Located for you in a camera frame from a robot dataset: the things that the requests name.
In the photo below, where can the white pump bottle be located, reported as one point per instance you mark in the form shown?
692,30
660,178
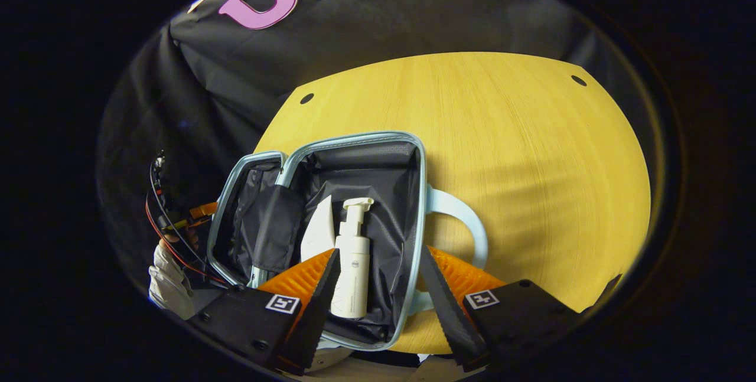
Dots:
351,270

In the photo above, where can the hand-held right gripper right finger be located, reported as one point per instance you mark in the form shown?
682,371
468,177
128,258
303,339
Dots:
446,311

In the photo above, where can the white squeeze tube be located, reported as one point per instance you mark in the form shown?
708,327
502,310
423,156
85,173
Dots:
319,234

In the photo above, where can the black backdrop cloth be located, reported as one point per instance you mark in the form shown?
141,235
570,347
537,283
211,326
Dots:
354,33

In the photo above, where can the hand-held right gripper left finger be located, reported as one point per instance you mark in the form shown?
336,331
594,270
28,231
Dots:
322,305

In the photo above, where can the light blue suitcase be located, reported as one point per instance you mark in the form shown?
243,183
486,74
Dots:
366,175

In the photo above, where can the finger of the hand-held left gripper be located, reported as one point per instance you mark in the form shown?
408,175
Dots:
204,211

